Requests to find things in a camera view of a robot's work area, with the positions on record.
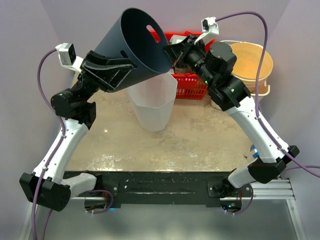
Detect dark blue bucket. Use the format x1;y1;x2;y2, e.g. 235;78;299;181
94;8;172;92

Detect white octagonal bin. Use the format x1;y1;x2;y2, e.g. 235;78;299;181
127;73;178;133

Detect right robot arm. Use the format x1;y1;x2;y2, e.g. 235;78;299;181
164;34;300;198

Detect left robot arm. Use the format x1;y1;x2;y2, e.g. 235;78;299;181
19;49;134;212

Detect grey white device box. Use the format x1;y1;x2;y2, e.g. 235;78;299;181
169;34;186;45

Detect red plastic shopping basket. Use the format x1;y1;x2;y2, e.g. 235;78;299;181
164;31;207;100

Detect orange translucent bucket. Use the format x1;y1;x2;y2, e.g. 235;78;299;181
228;41;274;94

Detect white perforated storage basket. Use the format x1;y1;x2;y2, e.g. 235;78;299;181
209;39;272;109

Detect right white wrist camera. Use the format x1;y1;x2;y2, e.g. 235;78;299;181
194;16;219;45

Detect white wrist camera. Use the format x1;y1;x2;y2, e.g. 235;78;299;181
194;16;219;45
55;42;84;73

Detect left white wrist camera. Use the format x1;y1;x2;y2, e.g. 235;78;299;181
55;42;84;73

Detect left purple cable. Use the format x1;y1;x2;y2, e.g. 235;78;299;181
31;48;67;240

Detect purple cable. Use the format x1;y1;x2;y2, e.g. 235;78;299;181
216;11;320;179
31;48;67;240

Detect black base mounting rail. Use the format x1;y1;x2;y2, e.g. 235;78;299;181
63;170;276;210

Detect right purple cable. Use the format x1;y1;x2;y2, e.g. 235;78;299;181
216;11;320;179

